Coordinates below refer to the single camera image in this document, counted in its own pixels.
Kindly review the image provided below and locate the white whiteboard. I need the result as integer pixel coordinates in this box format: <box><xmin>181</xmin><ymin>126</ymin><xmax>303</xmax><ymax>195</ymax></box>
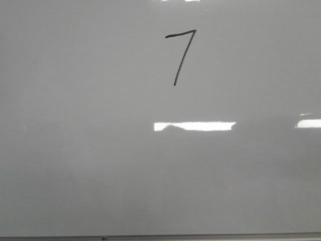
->
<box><xmin>1</xmin><ymin>1</ymin><xmax>320</xmax><ymax>236</ymax></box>

